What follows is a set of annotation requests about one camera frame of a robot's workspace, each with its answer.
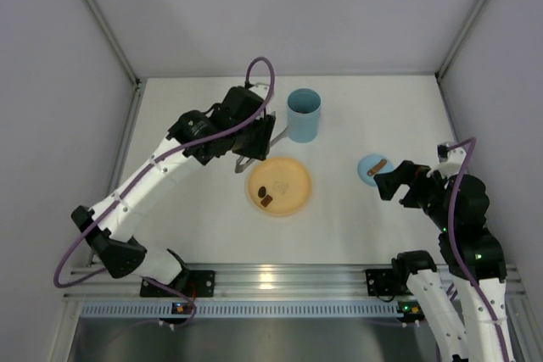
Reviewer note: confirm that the aluminium frame post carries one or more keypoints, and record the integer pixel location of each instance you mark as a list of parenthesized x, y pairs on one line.
[(469, 22), (107, 32)]

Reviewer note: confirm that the brown square chocolate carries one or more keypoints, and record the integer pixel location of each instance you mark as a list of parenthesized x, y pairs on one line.
[(266, 201)]

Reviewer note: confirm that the aluminium front rail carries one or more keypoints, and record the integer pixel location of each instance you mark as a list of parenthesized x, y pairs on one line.
[(250, 282)]

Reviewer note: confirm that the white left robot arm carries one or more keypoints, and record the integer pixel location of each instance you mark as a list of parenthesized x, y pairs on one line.
[(110, 225)]

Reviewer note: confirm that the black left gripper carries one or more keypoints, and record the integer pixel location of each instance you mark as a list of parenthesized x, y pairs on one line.
[(261, 137)]

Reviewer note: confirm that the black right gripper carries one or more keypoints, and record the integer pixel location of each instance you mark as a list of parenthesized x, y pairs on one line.
[(410, 184)]

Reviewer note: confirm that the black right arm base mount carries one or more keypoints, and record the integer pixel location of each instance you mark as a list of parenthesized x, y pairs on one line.
[(382, 282)]

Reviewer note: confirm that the beige round plate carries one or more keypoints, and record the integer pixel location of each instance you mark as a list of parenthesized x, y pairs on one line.
[(286, 180)]

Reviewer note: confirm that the light blue lid with strap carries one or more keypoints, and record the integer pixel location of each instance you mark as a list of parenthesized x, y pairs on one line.
[(371, 165)]

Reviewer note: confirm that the perforated cable duct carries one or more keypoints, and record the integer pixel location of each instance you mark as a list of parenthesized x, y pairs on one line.
[(242, 309)]

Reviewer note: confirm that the aluminium frame post left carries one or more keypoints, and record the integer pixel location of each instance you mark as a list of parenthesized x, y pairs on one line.
[(107, 32)]

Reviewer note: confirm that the light blue cylindrical container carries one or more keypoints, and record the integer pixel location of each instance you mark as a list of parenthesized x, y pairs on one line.
[(303, 115)]

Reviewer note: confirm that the aluminium frame post right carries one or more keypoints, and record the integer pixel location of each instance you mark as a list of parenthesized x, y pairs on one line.
[(469, 22)]

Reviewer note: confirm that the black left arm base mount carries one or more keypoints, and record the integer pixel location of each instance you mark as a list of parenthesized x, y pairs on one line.
[(191, 284)]

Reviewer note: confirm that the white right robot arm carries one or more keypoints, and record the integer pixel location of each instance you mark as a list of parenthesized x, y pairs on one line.
[(457, 203)]

